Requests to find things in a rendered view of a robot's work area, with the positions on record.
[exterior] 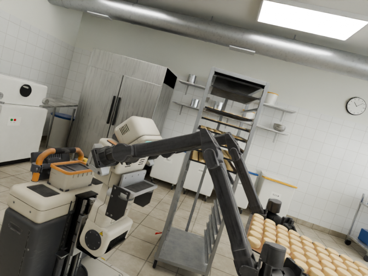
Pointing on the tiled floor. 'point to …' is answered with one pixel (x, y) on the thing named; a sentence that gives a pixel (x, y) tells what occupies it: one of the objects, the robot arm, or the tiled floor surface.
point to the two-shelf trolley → (355, 236)
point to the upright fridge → (119, 97)
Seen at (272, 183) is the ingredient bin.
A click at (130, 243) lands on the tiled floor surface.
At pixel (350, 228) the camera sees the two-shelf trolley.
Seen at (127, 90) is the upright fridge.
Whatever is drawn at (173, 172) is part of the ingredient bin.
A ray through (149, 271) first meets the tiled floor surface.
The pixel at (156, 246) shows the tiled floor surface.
